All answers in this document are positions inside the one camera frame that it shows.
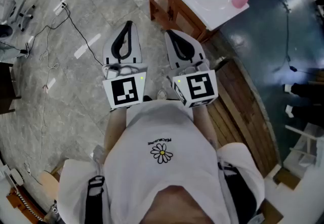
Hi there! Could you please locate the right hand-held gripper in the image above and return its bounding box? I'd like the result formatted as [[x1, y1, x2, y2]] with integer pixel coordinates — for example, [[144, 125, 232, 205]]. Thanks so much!
[[165, 29, 219, 109]]

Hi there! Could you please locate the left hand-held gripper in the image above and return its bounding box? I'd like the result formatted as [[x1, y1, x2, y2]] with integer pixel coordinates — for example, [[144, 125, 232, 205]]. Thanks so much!
[[101, 20, 149, 110]]

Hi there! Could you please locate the person's right forearm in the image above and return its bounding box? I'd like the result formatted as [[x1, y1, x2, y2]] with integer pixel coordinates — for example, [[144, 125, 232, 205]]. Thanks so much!
[[193, 105, 219, 152]]

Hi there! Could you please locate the person's left forearm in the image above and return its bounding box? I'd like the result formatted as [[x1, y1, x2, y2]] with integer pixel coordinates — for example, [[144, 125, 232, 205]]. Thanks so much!
[[103, 108, 127, 159]]

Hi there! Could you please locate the wooden vanity cabinet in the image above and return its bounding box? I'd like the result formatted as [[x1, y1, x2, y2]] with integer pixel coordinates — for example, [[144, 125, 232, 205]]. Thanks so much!
[[146, 0, 220, 43]]

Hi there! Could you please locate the person's white t-shirt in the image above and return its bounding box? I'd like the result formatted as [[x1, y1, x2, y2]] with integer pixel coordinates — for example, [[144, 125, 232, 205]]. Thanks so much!
[[57, 99, 266, 224]]

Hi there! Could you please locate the wooden plank platform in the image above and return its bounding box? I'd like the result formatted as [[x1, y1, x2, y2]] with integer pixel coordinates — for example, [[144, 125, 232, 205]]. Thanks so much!
[[199, 29, 281, 178]]

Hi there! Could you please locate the white power strip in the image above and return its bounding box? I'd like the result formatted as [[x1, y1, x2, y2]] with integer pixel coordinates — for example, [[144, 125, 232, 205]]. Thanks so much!
[[53, 0, 68, 16]]

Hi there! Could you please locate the white swivel chair base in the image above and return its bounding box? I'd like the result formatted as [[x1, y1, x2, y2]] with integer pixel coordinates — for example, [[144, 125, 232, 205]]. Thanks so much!
[[0, 0, 36, 33]]

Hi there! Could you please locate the dark wooden stool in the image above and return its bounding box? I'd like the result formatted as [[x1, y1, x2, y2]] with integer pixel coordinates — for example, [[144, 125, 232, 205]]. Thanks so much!
[[0, 62, 22, 115]]

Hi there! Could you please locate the white table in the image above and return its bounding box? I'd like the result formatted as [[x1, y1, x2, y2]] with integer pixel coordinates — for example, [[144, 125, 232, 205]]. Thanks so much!
[[283, 123, 324, 175]]

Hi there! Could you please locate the round wooden stool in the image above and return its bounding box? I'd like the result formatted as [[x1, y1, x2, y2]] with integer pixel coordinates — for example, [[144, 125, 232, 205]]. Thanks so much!
[[39, 170, 63, 202]]

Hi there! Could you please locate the flat brown cardboard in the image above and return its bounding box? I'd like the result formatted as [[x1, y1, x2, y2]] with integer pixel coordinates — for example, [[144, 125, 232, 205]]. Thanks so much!
[[273, 167, 301, 191]]

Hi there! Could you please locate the black floor cable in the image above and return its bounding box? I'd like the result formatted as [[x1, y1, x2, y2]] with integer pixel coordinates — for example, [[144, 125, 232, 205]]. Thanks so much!
[[60, 0, 105, 66]]

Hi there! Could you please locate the black cable with adapter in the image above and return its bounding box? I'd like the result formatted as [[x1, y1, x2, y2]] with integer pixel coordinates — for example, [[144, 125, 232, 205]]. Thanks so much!
[[273, 3, 324, 77]]

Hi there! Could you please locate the black backpack strap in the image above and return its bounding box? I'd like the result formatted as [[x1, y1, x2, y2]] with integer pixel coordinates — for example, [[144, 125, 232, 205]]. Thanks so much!
[[85, 175, 105, 224], [218, 162, 257, 220]]

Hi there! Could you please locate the orange wooden frame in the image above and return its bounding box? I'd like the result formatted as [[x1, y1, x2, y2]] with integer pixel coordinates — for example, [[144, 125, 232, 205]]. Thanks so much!
[[6, 187, 48, 224]]

